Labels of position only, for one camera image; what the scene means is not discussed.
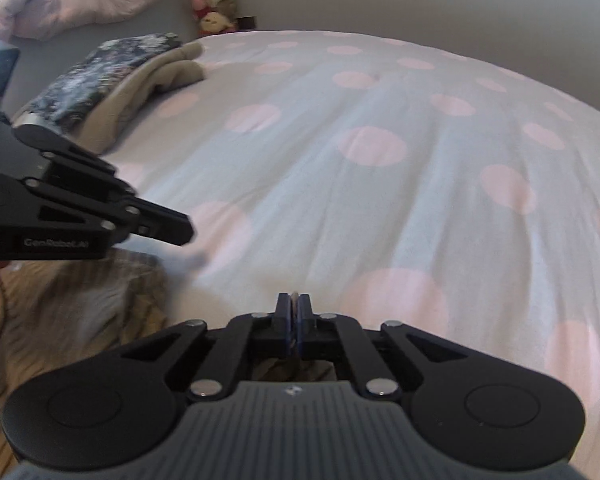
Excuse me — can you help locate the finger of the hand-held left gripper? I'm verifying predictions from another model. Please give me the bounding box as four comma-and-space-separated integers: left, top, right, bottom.
25, 176, 197, 248
11, 122, 137, 211

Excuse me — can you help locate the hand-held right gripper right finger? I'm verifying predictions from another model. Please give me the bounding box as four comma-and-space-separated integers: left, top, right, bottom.
295, 293, 469, 399

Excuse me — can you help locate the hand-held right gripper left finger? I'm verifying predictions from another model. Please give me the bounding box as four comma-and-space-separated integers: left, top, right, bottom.
121, 292, 295, 399

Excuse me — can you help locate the beige striped garment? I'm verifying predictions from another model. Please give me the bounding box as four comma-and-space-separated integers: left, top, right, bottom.
0, 249, 342, 480

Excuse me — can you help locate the folded dark floral garment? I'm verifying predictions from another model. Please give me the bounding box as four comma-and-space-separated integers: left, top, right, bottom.
34, 33, 184, 124

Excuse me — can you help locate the beige folded blanket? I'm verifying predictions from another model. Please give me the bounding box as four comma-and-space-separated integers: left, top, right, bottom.
15, 42, 206, 156

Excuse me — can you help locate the bed with pink-dotted sheet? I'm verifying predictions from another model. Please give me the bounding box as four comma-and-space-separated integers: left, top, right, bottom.
100, 30, 600, 480

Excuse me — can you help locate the white and yellow plush toy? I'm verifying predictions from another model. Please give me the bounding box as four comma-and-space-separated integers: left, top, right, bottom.
196, 9, 239, 37

